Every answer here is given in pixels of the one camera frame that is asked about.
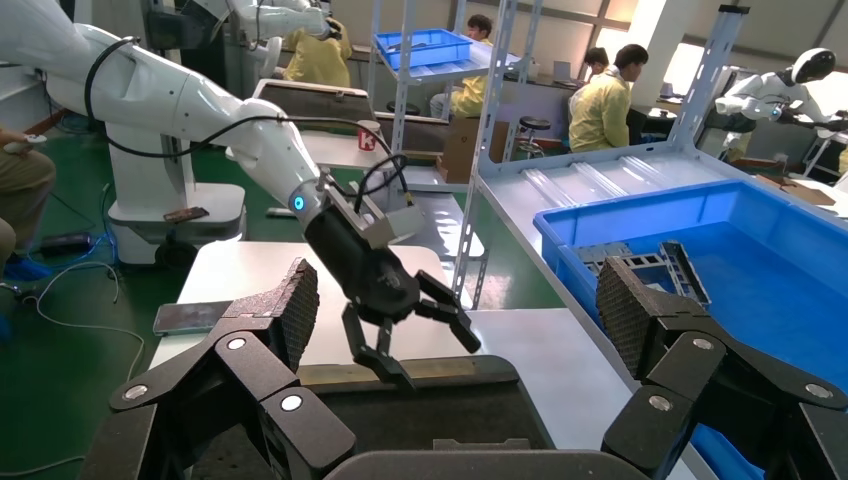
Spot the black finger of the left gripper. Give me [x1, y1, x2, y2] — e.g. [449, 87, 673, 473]
[341, 303, 417, 391]
[413, 269, 483, 355]

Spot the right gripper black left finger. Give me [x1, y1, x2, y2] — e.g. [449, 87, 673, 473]
[109, 256, 359, 480]

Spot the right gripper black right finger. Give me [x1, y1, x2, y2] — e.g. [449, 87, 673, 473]
[594, 254, 848, 480]

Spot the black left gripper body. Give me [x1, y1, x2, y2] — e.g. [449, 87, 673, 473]
[303, 205, 425, 327]

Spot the dark metal channel part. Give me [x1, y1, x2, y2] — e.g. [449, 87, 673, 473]
[657, 239, 714, 307]

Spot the black container tray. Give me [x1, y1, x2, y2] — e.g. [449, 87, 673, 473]
[253, 78, 377, 124]
[192, 354, 554, 480]

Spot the grey flat slab device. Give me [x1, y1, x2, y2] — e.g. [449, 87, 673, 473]
[152, 299, 234, 337]

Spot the large blue plastic bin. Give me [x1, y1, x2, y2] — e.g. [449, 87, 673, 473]
[533, 178, 848, 480]

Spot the white cup red letter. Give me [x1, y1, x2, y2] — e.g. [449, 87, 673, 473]
[356, 119, 387, 154]

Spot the brown cardboard carton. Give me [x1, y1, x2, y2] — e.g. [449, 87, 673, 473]
[439, 117, 511, 185]

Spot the grey metal shelf rack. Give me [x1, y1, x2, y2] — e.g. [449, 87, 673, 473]
[366, 0, 525, 174]

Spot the person in yellow coat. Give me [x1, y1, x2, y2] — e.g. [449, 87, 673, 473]
[429, 13, 495, 121]
[568, 43, 651, 155]
[0, 127, 58, 283]
[281, 16, 354, 89]

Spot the black round stool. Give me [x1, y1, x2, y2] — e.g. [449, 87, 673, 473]
[516, 115, 552, 160]

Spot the black power brick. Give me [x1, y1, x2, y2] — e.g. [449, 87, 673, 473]
[38, 231, 95, 258]

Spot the small blue plastic bin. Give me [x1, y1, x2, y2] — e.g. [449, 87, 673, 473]
[374, 27, 475, 72]

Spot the white humanoid robot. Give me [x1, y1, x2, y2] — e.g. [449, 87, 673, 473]
[714, 47, 848, 164]

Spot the dark haired person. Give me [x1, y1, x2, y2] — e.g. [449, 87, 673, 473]
[582, 46, 611, 84]

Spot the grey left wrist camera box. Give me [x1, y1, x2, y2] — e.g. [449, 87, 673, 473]
[357, 200, 427, 248]

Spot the short silver metal bracket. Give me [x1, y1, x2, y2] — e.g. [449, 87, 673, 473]
[574, 241, 637, 274]

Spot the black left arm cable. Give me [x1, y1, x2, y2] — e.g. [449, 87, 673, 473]
[82, 36, 413, 215]

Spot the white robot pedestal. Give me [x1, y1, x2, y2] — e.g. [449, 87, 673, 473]
[105, 122, 248, 270]

